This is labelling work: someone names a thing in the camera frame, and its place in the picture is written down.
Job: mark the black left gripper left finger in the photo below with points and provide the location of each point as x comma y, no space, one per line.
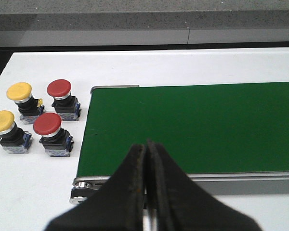
116,206

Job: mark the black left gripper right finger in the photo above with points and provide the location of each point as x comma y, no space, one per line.
182,205

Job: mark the red mushroom push button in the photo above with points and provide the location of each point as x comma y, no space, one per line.
56,141
65,105

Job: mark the yellow mushroom push button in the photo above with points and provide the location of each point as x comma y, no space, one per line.
29,107
12,138

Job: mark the grey stone slab left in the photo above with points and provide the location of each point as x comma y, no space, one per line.
20,15

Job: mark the aluminium conveyor frame rail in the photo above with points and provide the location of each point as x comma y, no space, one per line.
207,183

